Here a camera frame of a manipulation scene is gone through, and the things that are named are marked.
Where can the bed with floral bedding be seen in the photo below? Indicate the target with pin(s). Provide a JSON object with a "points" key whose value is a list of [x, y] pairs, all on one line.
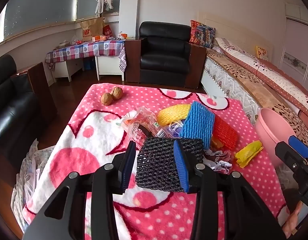
{"points": [[244, 77]]}

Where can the white wardrobe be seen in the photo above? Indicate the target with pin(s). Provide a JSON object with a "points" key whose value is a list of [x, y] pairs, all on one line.
{"points": [[298, 42]]}

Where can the colourful patterned pillow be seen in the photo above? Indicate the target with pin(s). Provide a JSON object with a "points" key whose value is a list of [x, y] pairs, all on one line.
{"points": [[202, 33]]}

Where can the white quilted mattress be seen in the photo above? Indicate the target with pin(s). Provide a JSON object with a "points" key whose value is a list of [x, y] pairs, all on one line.
{"points": [[229, 87]]}

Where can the blue foam net sleeve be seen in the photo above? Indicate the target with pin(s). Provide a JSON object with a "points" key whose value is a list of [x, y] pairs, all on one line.
{"points": [[197, 125]]}

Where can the pink plastic bucket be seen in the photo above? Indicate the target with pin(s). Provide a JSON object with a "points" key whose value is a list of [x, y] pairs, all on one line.
{"points": [[271, 135]]}

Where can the clear plastic snack wrapper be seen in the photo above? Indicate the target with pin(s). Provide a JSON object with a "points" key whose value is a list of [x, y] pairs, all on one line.
{"points": [[141, 122]]}

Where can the person's right hand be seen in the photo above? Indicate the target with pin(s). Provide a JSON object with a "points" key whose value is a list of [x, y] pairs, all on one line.
{"points": [[293, 221]]}

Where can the brown paper bag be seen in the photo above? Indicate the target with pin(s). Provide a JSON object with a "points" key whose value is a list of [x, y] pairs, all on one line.
{"points": [[92, 28]]}

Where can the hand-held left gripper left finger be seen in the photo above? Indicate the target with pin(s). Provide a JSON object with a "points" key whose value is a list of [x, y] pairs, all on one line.
{"points": [[126, 170]]}

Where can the orange white tissue box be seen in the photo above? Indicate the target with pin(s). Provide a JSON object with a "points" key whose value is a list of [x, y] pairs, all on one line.
{"points": [[124, 35]]}

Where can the red foam net sleeve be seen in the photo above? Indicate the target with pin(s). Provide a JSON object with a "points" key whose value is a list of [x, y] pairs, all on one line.
{"points": [[225, 133]]}

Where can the red paper bag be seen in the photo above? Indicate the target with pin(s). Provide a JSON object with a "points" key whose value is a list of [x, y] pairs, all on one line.
{"points": [[108, 31]]}

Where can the pink polka dot blanket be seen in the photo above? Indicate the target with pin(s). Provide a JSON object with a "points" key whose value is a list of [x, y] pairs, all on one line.
{"points": [[81, 155]]}

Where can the white side table, checked cloth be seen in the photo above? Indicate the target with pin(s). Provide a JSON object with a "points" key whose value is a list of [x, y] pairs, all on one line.
{"points": [[89, 48]]}

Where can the yellow foam net sleeve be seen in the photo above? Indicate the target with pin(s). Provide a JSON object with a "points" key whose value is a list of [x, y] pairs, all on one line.
{"points": [[171, 113]]}

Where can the black foam net sleeve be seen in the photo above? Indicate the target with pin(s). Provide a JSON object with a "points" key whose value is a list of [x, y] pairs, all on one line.
{"points": [[154, 165]]}

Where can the black leather sofa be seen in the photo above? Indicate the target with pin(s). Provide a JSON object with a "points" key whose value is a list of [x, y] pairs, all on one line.
{"points": [[11, 115]]}

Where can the white garment on coat rack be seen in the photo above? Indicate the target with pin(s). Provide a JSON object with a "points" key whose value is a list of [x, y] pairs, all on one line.
{"points": [[104, 3]]}

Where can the yellow plastic bag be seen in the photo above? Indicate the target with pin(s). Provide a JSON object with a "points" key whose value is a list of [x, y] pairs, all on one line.
{"points": [[248, 151]]}

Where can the yellow floral pillow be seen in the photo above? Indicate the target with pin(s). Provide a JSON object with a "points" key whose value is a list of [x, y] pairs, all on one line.
{"points": [[261, 53]]}

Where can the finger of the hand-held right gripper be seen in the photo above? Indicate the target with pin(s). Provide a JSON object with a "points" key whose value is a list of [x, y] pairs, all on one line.
{"points": [[300, 146], [288, 155]]}

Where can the pink white floral quilt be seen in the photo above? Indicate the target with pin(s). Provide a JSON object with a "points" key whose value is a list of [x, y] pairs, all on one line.
{"points": [[268, 77]]}

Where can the black leather armchair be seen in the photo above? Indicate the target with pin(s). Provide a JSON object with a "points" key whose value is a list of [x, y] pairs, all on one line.
{"points": [[164, 55]]}

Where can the cream bed headboard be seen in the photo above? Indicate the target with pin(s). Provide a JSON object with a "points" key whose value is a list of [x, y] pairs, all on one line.
{"points": [[231, 27]]}

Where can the large window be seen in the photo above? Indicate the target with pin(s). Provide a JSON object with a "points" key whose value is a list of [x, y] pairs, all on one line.
{"points": [[44, 5]]}

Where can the white floral cloth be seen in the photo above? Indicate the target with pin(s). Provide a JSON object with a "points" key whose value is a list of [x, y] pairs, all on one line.
{"points": [[26, 170]]}

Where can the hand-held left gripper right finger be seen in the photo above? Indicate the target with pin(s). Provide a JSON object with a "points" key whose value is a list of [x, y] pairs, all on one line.
{"points": [[181, 170]]}

